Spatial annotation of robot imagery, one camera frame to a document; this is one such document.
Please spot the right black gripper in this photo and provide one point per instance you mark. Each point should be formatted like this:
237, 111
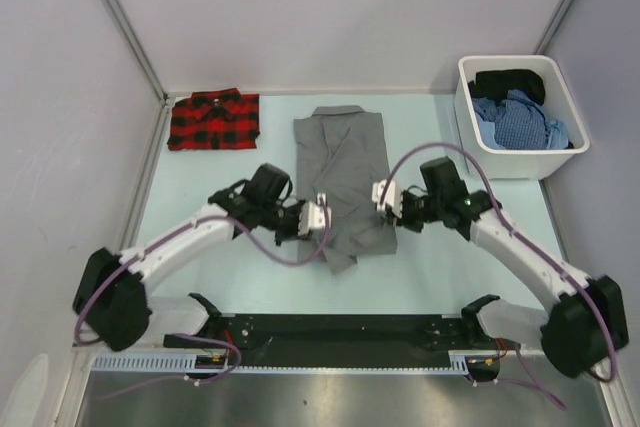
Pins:
404, 220

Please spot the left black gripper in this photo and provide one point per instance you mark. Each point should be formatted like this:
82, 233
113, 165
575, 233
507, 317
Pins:
293, 233

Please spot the grey long sleeve shirt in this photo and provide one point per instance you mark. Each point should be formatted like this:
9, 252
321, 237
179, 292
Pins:
341, 152

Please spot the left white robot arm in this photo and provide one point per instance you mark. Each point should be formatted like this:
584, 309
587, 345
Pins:
115, 299

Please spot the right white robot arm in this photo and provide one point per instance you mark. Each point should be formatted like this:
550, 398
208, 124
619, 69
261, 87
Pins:
480, 220

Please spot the red black plaid shirt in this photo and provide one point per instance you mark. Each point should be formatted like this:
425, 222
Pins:
215, 120

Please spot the blue checked shirt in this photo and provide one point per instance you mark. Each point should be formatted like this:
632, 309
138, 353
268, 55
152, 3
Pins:
514, 123

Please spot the white plastic bin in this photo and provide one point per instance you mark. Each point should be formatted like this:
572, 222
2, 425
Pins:
559, 105

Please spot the black shirt in bin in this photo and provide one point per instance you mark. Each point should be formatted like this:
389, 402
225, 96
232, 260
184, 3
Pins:
496, 84

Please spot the light blue shirt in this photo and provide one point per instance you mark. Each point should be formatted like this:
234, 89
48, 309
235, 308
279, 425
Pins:
556, 135

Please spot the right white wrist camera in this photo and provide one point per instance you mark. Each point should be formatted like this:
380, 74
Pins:
387, 197

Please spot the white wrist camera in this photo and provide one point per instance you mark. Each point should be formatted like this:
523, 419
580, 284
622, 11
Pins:
315, 215
387, 197

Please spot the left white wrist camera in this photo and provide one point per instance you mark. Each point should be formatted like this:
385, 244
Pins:
315, 215

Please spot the aluminium frame rail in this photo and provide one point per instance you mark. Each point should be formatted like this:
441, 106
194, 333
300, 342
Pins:
85, 334

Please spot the white slotted cable duct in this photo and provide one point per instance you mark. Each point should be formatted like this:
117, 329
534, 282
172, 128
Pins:
192, 363

